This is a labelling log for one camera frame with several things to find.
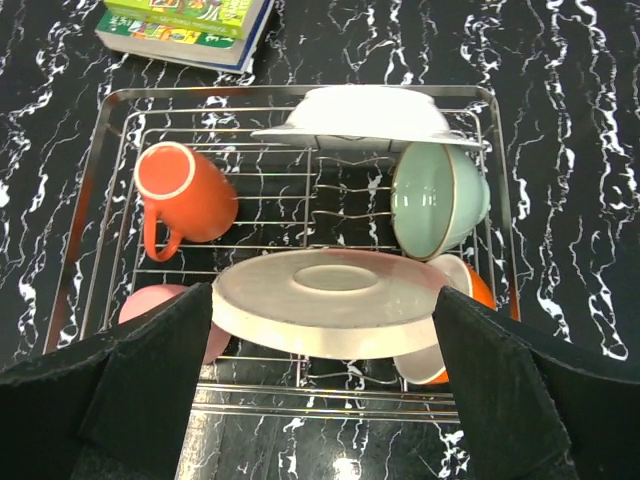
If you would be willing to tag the orange mug white inside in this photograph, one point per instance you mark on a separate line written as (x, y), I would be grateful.
(185, 197)

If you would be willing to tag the cream pink leaf plate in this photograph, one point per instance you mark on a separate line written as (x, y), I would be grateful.
(330, 303)

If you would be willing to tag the white scalloped plate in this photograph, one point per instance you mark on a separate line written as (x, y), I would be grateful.
(365, 117)

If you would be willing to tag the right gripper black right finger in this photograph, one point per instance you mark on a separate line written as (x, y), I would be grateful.
(533, 406)

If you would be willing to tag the small orange white bowl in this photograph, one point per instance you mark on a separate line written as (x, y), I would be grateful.
(427, 366)

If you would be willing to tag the wire dish rack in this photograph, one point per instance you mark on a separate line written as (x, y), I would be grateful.
(290, 198)

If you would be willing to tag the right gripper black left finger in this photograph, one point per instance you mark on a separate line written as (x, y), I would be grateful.
(113, 406)

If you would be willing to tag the green children's book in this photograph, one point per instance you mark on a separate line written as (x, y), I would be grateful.
(228, 18)

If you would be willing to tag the pink plastic cup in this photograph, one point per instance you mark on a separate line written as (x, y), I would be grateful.
(148, 297)

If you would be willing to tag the green celadon bowl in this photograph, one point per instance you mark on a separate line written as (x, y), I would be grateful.
(438, 196)

